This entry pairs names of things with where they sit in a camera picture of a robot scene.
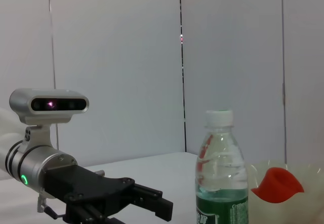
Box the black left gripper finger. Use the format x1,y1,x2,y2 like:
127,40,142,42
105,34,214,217
128,183,174,221
62,200,127,224

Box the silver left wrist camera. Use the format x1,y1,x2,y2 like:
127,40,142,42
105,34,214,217
9,88,90,152

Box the red orange fruit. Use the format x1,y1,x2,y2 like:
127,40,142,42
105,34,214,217
250,167,304,204

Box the clear green-label water bottle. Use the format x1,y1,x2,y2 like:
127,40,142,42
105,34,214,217
194,109,250,224

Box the pale green glass fruit plate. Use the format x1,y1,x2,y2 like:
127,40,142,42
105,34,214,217
247,159,324,224

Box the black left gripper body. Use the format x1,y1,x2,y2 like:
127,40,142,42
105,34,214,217
43,165,136,218

